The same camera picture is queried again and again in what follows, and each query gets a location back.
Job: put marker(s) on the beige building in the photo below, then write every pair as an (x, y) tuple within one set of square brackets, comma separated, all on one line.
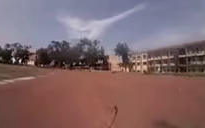
[(115, 63)]

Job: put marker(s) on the dry grass patch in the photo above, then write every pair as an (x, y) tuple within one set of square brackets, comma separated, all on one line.
[(6, 70)]

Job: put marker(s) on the grass strip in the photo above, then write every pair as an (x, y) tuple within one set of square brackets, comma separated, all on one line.
[(190, 74)]

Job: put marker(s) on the robot's own part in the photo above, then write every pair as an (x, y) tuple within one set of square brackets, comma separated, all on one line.
[(114, 115)]

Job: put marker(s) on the long multi-storey building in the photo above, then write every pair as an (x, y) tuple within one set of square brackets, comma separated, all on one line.
[(183, 58)]

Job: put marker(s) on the pale kerb strip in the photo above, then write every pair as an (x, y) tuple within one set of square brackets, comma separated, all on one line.
[(23, 78)]

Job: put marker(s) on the red track ground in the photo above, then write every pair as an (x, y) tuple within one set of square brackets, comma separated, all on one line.
[(90, 96)]

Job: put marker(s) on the row of trees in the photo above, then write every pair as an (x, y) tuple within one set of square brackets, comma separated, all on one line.
[(63, 53)]

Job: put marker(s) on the dark single tree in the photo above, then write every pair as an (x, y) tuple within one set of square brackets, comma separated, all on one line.
[(122, 50)]

